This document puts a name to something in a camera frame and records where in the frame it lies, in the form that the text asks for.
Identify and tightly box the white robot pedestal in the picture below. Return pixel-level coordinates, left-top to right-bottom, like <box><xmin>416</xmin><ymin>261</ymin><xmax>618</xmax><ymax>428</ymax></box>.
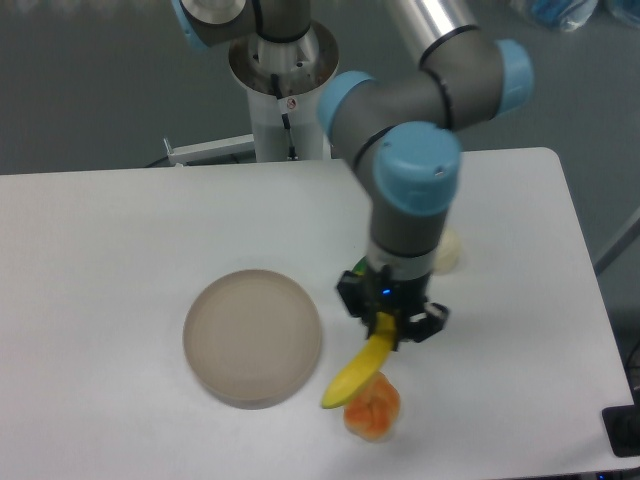
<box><xmin>229</xmin><ymin>21</ymin><xmax>339</xmax><ymax>162</ymax></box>

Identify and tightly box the green bell pepper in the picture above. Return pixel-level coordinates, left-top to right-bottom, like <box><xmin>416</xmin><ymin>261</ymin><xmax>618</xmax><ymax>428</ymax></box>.
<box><xmin>351</xmin><ymin>257</ymin><xmax>367</xmax><ymax>276</ymax></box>

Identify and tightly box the black device at edge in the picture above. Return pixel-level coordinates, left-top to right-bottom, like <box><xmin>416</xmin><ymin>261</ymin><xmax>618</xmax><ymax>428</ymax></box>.
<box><xmin>602</xmin><ymin>405</ymin><xmax>639</xmax><ymax>458</ymax></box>

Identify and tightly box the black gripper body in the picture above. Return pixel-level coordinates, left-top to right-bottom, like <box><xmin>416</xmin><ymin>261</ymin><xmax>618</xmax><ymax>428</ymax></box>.
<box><xmin>336</xmin><ymin>266</ymin><xmax>449</xmax><ymax>343</ymax></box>

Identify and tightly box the orange knotted bread roll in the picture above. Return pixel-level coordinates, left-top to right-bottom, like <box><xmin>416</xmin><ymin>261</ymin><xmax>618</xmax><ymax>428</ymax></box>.
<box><xmin>343</xmin><ymin>372</ymin><xmax>401</xmax><ymax>442</ymax></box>

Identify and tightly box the white metal bracket left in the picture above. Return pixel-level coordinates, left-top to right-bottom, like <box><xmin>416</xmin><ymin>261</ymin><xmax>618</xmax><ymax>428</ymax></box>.
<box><xmin>163</xmin><ymin>134</ymin><xmax>255</xmax><ymax>166</ymax></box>

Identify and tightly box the yellow banana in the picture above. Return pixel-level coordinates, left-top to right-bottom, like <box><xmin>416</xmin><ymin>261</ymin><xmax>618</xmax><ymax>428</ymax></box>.
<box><xmin>320</xmin><ymin>312</ymin><xmax>397</xmax><ymax>409</ymax></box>

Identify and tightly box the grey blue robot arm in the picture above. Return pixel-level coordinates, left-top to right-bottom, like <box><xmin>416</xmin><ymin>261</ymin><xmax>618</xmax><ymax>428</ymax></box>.
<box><xmin>173</xmin><ymin>1</ymin><xmax>534</xmax><ymax>343</ymax></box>

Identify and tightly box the blue plastic bag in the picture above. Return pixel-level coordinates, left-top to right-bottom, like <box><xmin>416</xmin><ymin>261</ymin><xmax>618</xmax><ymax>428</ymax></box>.
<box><xmin>510</xmin><ymin>0</ymin><xmax>598</xmax><ymax>33</ymax></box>

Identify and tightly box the beige round plate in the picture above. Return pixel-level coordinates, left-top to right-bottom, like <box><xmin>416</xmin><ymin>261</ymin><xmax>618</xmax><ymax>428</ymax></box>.
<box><xmin>182</xmin><ymin>269</ymin><xmax>322</xmax><ymax>409</ymax></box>

